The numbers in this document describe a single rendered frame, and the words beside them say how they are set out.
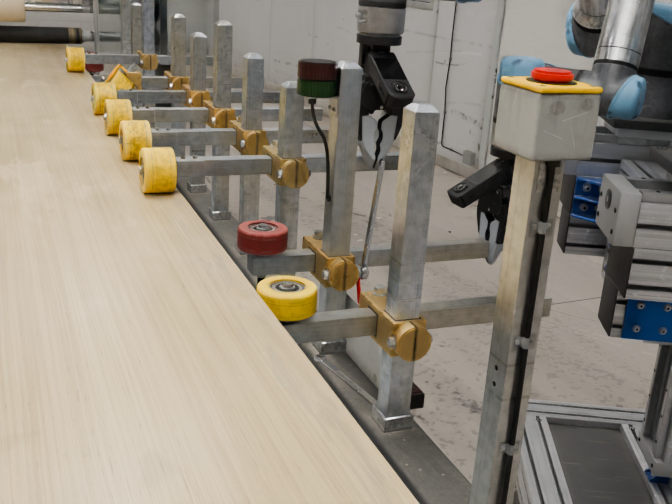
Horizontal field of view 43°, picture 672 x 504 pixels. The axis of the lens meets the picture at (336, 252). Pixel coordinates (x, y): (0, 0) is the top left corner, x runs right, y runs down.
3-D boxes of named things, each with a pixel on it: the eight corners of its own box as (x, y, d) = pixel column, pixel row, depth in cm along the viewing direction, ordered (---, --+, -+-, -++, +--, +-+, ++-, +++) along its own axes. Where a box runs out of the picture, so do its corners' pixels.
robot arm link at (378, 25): (414, 9, 132) (365, 7, 130) (411, 40, 134) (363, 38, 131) (393, 5, 139) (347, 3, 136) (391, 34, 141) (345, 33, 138)
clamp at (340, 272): (328, 261, 148) (330, 234, 147) (358, 290, 137) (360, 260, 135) (297, 264, 146) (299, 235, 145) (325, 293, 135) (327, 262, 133)
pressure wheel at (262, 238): (276, 280, 145) (279, 215, 141) (291, 298, 138) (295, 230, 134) (230, 284, 142) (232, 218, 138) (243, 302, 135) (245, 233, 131)
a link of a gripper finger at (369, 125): (361, 161, 146) (365, 107, 143) (375, 169, 141) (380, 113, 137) (344, 161, 145) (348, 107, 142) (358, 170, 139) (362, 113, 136)
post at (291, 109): (287, 324, 170) (298, 80, 154) (292, 331, 167) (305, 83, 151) (270, 326, 169) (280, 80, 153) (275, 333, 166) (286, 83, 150)
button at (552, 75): (555, 84, 85) (558, 67, 84) (580, 91, 81) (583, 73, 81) (521, 84, 83) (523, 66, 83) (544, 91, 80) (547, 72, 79)
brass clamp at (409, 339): (391, 319, 127) (394, 288, 125) (433, 359, 115) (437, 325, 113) (353, 323, 125) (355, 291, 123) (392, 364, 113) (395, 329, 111)
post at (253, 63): (252, 271, 191) (259, 52, 176) (256, 277, 188) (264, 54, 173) (237, 273, 190) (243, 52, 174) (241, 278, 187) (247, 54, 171)
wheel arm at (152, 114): (317, 118, 216) (318, 104, 215) (322, 121, 213) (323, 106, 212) (114, 120, 198) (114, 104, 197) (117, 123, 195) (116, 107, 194)
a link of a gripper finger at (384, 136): (378, 160, 147) (382, 107, 144) (392, 169, 142) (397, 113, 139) (361, 161, 146) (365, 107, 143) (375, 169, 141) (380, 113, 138)
